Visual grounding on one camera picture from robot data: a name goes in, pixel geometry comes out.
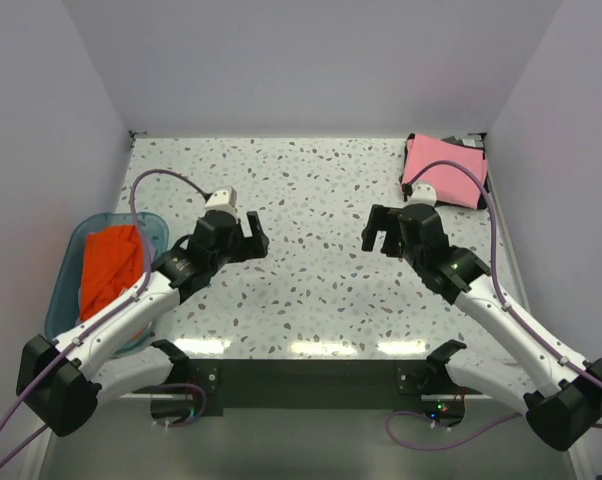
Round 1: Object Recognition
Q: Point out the orange t shirt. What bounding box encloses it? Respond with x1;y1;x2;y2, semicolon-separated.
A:
79;225;144;322

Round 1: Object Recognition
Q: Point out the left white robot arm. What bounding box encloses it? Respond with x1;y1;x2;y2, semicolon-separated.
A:
16;210;269;437

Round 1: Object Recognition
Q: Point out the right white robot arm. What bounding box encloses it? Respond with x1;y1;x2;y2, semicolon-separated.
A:
362;203;602;452

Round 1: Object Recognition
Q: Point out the pink folded t shirt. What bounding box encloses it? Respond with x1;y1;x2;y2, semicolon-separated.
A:
399;132;488;210

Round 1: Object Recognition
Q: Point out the black folded t shirt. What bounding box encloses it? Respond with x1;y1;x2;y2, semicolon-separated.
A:
398;133;492;211

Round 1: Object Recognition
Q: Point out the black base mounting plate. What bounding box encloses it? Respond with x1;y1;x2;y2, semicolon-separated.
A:
148;357;487;421

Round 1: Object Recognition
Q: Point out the teal plastic basket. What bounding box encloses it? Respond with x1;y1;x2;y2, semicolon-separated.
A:
44;212;169;340

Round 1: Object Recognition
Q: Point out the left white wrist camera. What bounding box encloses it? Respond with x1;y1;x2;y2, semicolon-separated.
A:
204;186;237;215

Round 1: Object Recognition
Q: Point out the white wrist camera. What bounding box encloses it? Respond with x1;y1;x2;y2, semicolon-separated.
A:
404;182;438;207
204;186;237;215

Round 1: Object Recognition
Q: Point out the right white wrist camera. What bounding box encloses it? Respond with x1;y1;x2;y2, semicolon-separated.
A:
404;182;438;207

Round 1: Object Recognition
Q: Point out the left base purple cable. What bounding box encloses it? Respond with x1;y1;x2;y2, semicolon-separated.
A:
150;382;210;429

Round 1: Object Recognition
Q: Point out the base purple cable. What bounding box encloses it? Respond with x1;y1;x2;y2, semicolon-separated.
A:
150;382;210;429
384;409;525;450

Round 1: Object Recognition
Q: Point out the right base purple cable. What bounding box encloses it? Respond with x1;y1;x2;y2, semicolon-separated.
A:
384;409;525;450

